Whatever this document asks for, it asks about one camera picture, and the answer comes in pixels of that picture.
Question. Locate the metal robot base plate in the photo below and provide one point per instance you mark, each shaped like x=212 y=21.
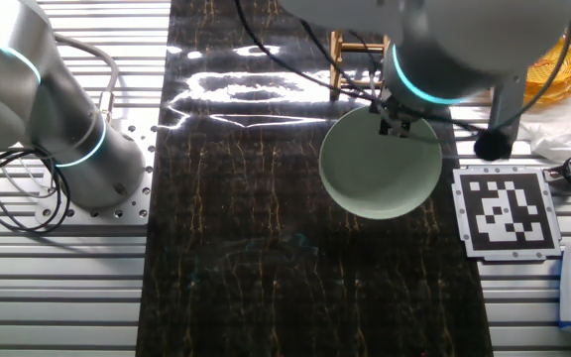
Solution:
x=132 y=213

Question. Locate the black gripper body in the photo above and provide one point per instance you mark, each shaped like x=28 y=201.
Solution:
x=394 y=111

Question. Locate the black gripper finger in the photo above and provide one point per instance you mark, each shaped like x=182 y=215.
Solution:
x=394 y=129

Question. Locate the pale green round plate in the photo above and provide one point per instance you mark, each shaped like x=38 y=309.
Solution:
x=379 y=173

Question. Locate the white plastic bag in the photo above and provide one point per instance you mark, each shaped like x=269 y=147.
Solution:
x=548 y=134

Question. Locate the black marble pattern mat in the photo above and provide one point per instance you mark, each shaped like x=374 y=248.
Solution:
x=216 y=297

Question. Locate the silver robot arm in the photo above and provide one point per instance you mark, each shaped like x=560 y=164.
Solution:
x=13 y=89

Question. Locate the orange wicker basket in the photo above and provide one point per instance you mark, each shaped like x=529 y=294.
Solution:
x=563 y=74

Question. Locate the wrist-mounted camera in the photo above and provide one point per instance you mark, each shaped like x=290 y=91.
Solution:
x=493 y=146

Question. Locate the black white marker board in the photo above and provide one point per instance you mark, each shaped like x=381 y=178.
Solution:
x=506 y=213

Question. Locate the wooden dish rack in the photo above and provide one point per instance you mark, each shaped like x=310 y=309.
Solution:
x=335 y=54

